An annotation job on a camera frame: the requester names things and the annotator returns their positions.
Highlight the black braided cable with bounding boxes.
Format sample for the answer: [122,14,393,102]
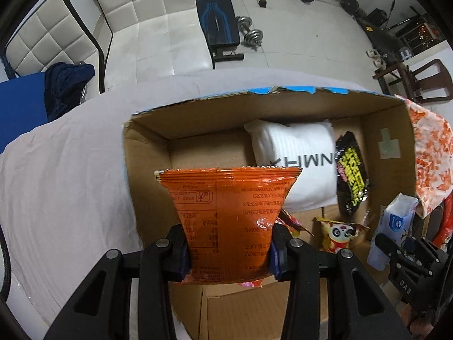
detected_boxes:
[0,226,13,299]

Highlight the blue foam mat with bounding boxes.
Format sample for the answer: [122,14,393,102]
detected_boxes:
[0,71,49,155]

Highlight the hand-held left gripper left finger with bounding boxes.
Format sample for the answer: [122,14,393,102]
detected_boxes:
[42,224,192,340]

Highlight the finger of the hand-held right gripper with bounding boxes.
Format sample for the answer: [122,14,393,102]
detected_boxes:
[374,233,420,264]

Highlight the black gym equipment pile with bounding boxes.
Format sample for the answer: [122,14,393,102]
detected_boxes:
[353,7,390,29]

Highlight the white socks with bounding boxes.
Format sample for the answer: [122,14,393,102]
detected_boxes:
[243,119,339,213]

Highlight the orange snack packet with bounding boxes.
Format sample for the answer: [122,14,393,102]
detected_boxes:
[154,165,304,285]

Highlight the yellow snack packet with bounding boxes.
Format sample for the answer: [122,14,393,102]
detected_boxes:
[315,217,369,254]

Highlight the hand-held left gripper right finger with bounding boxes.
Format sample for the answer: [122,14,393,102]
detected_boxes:
[267,224,413,340]

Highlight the black wipes packet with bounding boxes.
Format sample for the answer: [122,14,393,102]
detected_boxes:
[334,131,371,219]

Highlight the red snack packet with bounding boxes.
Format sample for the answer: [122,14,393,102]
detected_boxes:
[274,208,315,237]

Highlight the person's right hand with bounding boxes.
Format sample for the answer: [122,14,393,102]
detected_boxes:
[403,302,438,340]

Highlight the blue tissue pack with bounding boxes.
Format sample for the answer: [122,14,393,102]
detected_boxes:
[366,193,420,273]

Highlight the red plastic bag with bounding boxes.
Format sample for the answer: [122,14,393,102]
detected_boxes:
[435,198,453,249]

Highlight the dark blue cloth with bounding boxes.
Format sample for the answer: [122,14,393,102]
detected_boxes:
[44,61,96,123]

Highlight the black blue weight bench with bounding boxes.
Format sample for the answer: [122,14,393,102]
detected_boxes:
[193,0,245,70]

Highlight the grey tablecloth table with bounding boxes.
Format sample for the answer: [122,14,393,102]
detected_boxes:
[0,69,390,340]

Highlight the cardboard box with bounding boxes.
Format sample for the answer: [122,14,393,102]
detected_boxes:
[122,85,431,340]

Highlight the pair of white shoes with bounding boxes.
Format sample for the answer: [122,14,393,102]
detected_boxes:
[366,48,386,68]

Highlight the orange white patterned towel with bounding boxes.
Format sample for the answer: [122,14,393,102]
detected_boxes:
[394,94,453,219]

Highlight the brown wooden chair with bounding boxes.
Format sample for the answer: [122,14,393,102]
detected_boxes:
[373,58,453,105]

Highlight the white quilted leather chair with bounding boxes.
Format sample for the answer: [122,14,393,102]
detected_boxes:
[86,0,213,79]
[1,0,103,95]

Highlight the chrome dumbbell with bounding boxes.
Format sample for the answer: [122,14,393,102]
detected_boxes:
[235,16,264,49]

